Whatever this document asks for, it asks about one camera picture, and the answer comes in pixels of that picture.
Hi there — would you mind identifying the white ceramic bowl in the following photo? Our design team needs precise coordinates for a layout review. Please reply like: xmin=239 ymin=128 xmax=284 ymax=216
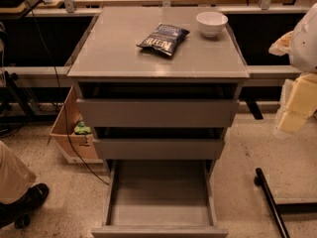
xmin=196 ymin=12 xmax=228 ymax=38

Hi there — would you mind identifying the grey middle drawer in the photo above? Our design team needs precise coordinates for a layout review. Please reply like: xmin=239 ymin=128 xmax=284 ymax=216
xmin=93 ymin=139 xmax=224 ymax=160

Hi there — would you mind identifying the black floor cable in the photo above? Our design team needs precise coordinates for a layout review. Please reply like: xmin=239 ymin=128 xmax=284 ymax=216
xmin=14 ymin=0 xmax=110 ymax=186

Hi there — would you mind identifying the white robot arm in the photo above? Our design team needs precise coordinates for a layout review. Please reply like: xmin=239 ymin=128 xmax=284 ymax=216
xmin=268 ymin=4 xmax=317 ymax=135

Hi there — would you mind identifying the black shoe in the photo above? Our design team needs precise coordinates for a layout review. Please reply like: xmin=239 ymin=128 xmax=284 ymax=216
xmin=0 ymin=183 xmax=50 ymax=229

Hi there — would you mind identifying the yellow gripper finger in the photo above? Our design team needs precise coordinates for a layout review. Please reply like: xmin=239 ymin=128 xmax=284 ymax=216
xmin=268 ymin=31 xmax=293 ymax=57
xmin=276 ymin=73 xmax=317 ymax=134

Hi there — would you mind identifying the grey open bottom drawer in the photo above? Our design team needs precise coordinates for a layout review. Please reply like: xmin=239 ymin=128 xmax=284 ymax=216
xmin=91 ymin=160 xmax=229 ymax=238

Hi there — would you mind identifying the black metal stand leg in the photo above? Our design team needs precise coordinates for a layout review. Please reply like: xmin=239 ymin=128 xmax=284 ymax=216
xmin=254 ymin=168 xmax=290 ymax=238

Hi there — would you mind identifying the grey drawer cabinet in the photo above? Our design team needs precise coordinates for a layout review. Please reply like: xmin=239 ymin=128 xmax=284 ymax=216
xmin=66 ymin=6 xmax=251 ymax=183

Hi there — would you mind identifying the green toy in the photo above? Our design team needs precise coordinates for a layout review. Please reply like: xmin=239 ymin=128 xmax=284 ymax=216
xmin=73 ymin=121 xmax=91 ymax=135

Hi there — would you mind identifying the person's beige trouser leg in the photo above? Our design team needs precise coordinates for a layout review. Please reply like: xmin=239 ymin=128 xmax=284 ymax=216
xmin=0 ymin=141 xmax=37 ymax=204

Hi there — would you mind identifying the grey top drawer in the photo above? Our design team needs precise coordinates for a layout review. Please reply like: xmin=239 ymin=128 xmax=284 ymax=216
xmin=77 ymin=99 xmax=239 ymax=128

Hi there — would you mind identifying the cardboard box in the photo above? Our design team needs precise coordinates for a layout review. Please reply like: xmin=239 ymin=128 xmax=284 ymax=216
xmin=50 ymin=87 xmax=101 ymax=164

